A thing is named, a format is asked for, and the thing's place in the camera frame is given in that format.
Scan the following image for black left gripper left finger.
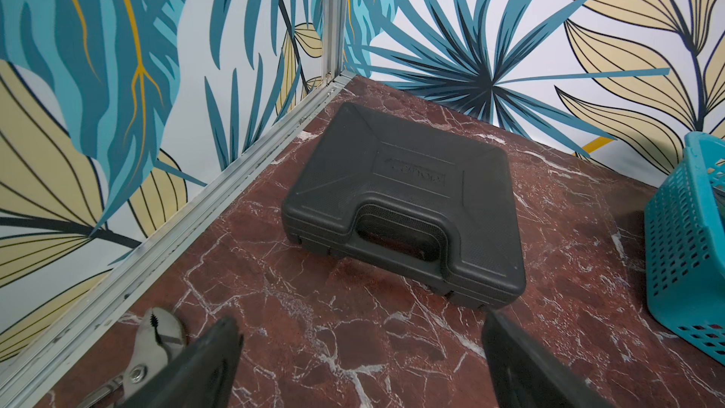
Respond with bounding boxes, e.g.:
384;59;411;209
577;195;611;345
121;317;244;408

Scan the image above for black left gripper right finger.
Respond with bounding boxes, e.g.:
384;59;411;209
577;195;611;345
481;311;612;407

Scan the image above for teal plastic basket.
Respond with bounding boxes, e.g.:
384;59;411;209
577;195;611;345
644;131;724;364

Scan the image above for black plastic tool case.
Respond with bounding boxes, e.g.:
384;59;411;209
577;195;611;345
281;102;527;309

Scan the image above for orange handled pliers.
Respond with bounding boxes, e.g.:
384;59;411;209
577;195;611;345
79;307;186;407

